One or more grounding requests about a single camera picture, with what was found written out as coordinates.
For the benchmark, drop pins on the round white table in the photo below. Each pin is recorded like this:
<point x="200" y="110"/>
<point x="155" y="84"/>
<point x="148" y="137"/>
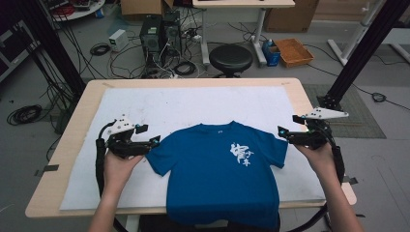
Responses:
<point x="79" y="9"/>

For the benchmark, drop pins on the black tape strip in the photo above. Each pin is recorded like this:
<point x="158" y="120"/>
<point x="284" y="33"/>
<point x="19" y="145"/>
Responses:
<point x="48" y="168"/>
<point x="350" y="180"/>

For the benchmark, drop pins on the small black floor puck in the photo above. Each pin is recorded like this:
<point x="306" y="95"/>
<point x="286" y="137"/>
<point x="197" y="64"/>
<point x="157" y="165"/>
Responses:
<point x="379" y="97"/>

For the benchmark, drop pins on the person's right hand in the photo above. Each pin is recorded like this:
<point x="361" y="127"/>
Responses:
<point x="322" y="162"/>

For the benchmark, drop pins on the white metal stand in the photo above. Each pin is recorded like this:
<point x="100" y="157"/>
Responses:
<point x="354" y="32"/>

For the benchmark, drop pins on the white desk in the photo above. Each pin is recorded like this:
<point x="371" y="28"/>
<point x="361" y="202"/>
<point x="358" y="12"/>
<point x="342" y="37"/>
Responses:
<point x="245" y="3"/>

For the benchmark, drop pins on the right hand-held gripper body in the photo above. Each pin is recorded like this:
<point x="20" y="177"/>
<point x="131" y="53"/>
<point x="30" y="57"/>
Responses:
<point x="311" y="137"/>

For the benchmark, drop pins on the white box device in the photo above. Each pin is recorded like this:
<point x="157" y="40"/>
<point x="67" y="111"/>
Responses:
<point x="118" y="39"/>

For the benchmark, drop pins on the black metal frame post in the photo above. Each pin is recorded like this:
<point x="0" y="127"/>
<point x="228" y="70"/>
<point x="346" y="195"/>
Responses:
<point x="361" y="54"/>
<point x="51" y="45"/>

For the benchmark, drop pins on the black round stool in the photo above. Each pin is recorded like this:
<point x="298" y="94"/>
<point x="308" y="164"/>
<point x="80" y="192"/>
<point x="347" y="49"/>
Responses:
<point x="230" y="58"/>

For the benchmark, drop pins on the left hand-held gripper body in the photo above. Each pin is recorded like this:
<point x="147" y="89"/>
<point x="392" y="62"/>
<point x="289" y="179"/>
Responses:
<point x="124" y="146"/>

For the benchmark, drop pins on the white table mat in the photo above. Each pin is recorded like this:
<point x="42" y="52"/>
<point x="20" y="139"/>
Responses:
<point x="193" y="103"/>

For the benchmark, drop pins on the blue printed t-shirt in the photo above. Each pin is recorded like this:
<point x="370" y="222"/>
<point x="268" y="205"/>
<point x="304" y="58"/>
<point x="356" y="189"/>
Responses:
<point x="206" y="180"/>

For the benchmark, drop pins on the grey metal rack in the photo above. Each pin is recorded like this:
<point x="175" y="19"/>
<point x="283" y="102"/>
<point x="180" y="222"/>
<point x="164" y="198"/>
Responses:
<point x="13" y="48"/>

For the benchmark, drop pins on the large brown cardboard box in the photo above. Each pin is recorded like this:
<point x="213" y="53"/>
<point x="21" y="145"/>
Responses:
<point x="290" y="14"/>

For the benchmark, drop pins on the person's left hand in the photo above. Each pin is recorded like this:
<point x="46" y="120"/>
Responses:
<point x="117" y="172"/>

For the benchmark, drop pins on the grey floor mat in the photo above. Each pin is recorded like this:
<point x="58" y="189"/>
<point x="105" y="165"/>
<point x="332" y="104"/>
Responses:
<point x="354" y="129"/>

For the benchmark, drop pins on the blue box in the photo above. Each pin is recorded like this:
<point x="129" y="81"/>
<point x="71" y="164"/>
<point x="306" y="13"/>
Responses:
<point x="271" y="53"/>

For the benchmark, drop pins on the black computer tower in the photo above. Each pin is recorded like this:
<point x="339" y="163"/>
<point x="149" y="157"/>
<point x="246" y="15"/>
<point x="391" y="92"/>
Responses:
<point x="151" y="42"/>
<point x="172" y="32"/>

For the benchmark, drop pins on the orange cardboard tray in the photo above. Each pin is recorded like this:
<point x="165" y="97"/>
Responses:
<point x="294" y="52"/>

